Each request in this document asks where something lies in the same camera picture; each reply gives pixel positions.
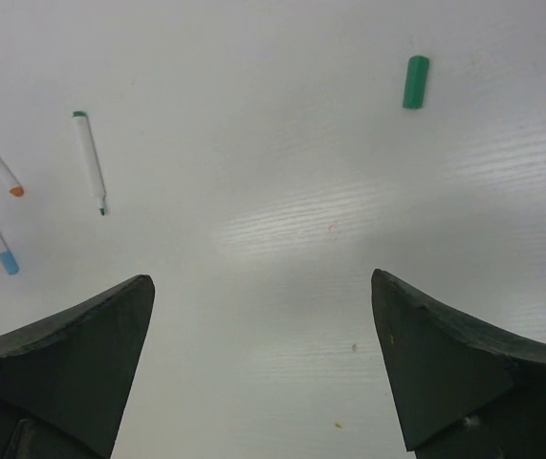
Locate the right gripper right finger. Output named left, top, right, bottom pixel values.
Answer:
left=371, top=270, right=546, bottom=458

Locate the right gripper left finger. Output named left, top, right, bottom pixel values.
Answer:
left=0, top=274, right=155, bottom=458

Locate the green marker pen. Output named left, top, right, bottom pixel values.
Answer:
left=72, top=111, right=107, bottom=216

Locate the green pen cap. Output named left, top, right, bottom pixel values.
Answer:
left=403, top=55, right=430, bottom=110

